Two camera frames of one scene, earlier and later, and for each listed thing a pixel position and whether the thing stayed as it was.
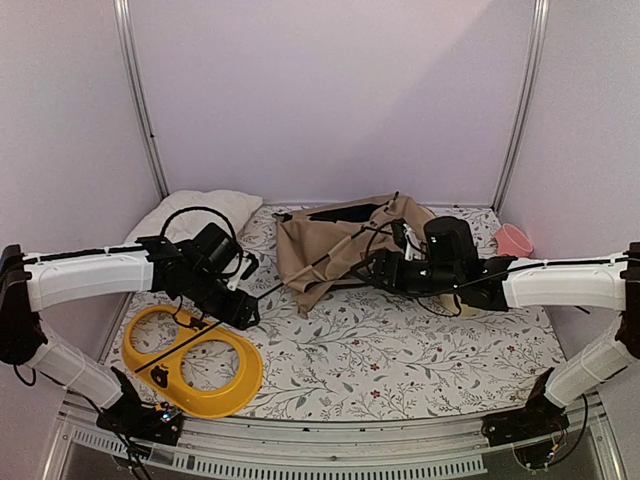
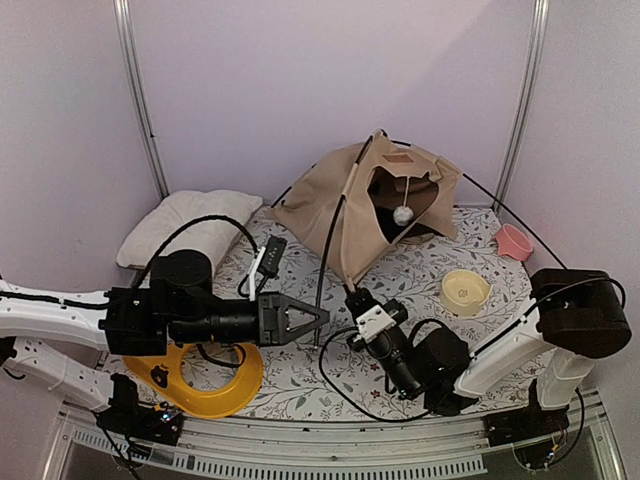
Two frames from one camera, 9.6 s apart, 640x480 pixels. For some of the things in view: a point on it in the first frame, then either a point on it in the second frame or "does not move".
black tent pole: (272, 291) -> (327, 232)
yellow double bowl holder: (161, 369) does not move
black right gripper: (382, 259) -> (397, 313)
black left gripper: (238, 313) -> (272, 311)
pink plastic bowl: (512, 241) does not move
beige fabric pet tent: (321, 246) -> (371, 195)
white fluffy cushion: (237, 206) does not move
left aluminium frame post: (122, 12) does not move
